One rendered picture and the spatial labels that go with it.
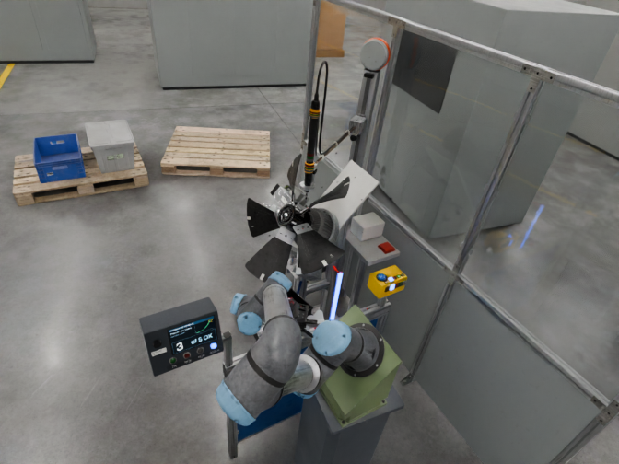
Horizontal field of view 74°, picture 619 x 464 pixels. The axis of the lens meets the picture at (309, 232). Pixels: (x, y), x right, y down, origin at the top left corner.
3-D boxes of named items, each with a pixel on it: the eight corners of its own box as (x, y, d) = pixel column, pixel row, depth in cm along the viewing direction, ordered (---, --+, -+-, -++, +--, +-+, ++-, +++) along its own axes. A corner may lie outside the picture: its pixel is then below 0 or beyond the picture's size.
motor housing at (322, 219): (296, 237, 235) (281, 228, 226) (321, 206, 231) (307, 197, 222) (316, 261, 220) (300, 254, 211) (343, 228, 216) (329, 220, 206)
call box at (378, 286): (391, 279, 212) (395, 263, 206) (402, 292, 206) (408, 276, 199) (366, 287, 205) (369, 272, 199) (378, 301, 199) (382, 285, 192)
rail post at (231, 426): (235, 449, 231) (231, 368, 183) (238, 457, 228) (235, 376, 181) (228, 453, 229) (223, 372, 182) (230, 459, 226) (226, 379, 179)
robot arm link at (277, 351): (282, 326, 88) (270, 262, 135) (250, 364, 89) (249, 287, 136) (322, 354, 91) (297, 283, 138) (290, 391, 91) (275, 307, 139)
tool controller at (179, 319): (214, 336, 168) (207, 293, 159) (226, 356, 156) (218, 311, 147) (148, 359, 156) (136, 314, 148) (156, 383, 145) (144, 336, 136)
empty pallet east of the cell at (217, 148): (269, 141, 550) (269, 131, 541) (269, 179, 471) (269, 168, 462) (177, 136, 536) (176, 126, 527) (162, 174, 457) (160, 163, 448)
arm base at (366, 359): (386, 358, 139) (373, 353, 132) (350, 379, 143) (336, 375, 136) (368, 320, 149) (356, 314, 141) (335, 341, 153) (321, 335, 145)
